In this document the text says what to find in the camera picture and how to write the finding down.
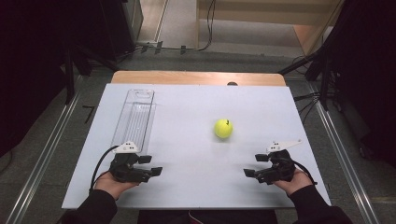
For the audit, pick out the person's right hand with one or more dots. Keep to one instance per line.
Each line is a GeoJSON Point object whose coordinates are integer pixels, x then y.
{"type": "Point", "coordinates": [295, 183]}

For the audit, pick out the metal floor rail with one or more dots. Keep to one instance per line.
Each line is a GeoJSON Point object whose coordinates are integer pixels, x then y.
{"type": "Point", "coordinates": [43, 161]}
{"type": "Point", "coordinates": [345, 158]}

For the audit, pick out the person's left hand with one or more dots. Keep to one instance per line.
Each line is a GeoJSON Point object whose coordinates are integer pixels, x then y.
{"type": "Point", "coordinates": [109, 186]}

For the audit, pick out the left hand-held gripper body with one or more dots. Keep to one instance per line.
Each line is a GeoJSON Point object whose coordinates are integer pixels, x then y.
{"type": "Point", "coordinates": [124, 169]}

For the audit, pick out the white table board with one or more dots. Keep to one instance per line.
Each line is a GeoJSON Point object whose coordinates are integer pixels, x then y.
{"type": "Point", "coordinates": [199, 174]}

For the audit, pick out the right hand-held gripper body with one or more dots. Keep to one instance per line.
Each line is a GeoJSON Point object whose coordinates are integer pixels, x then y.
{"type": "Point", "coordinates": [280, 169]}

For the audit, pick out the light wooden cabinet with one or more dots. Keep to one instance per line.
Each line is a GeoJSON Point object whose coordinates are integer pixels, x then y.
{"type": "Point", "coordinates": [264, 15]}

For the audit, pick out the yellow tennis ball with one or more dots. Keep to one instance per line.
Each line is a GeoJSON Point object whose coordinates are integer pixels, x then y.
{"type": "Point", "coordinates": [223, 128]}

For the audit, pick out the clear plastic tray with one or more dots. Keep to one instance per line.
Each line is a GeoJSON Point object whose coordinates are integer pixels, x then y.
{"type": "Point", "coordinates": [137, 121]}

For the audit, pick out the wooden table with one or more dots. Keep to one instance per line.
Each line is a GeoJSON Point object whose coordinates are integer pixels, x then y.
{"type": "Point", "coordinates": [186, 77]}

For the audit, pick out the black curtain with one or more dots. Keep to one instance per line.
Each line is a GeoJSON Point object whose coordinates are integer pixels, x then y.
{"type": "Point", "coordinates": [31, 62]}
{"type": "Point", "coordinates": [367, 77]}

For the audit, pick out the black tripod stand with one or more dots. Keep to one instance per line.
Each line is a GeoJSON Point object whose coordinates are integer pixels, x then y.
{"type": "Point", "coordinates": [317, 71]}

